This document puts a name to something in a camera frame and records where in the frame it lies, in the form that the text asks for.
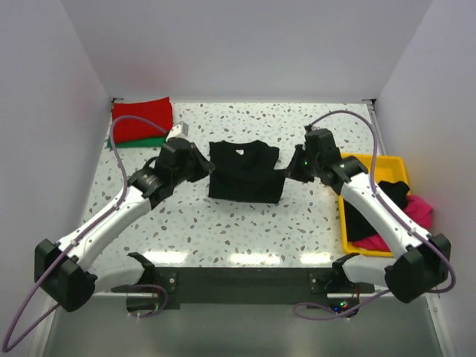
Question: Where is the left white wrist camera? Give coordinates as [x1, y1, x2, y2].
[167, 121, 189, 140]

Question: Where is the red folded t shirt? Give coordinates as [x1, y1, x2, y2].
[112, 97, 173, 144]

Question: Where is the yellow plastic bin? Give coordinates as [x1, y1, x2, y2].
[338, 155, 410, 258]

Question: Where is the pink t shirt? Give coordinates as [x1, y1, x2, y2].
[344, 195, 433, 252]

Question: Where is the green folded t shirt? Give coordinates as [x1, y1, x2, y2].
[115, 137, 166, 149]

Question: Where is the aluminium frame rail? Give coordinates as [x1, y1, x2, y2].
[30, 290, 456, 356]

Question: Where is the black t shirt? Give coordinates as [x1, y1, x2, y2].
[208, 141, 285, 204]
[344, 181, 410, 242]

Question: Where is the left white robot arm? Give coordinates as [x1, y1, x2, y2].
[34, 138, 214, 312]

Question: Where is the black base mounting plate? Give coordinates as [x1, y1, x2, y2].
[115, 267, 373, 313]

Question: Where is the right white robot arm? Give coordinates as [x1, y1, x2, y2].
[286, 126, 456, 303]

